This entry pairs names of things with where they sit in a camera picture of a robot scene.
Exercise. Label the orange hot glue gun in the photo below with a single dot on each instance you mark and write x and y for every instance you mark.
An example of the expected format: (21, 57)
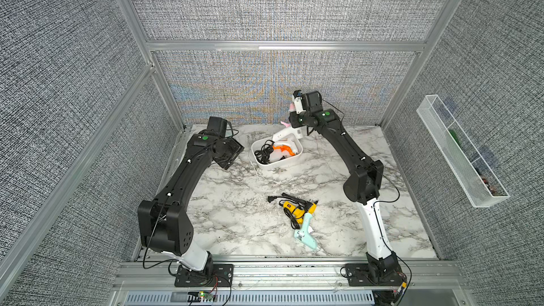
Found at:
(285, 148)

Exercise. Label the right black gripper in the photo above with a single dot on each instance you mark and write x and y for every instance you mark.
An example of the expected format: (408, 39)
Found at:
(293, 117)

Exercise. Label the white pink glue gun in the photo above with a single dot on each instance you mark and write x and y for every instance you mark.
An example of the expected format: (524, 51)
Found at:
(287, 131)

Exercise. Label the green item in tray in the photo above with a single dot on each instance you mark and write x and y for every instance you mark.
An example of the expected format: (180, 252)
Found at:
(454, 136)

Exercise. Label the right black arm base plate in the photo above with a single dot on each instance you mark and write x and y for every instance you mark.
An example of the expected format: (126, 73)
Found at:
(357, 274)

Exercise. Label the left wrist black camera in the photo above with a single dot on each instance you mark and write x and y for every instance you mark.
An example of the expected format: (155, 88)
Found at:
(219, 127)

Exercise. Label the white plastic storage box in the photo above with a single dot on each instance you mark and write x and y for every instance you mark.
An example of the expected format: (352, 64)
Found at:
(269, 154)

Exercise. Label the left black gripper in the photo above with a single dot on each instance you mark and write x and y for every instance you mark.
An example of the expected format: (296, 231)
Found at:
(236, 146)

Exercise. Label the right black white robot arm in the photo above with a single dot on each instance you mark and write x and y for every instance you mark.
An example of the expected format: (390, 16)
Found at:
(362, 187)

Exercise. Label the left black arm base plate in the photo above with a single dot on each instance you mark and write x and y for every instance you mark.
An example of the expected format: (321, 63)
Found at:
(220, 275)

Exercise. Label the yellow hot glue gun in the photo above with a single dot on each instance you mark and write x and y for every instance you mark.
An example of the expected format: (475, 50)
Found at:
(294, 208)

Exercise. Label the mint green glue gun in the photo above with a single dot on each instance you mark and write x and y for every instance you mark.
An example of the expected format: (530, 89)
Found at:
(303, 233)

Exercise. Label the clear wall-mounted tray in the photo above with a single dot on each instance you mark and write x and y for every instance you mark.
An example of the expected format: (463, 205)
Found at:
(473, 172)

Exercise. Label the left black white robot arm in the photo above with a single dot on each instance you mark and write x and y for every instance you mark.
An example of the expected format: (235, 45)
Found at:
(164, 223)

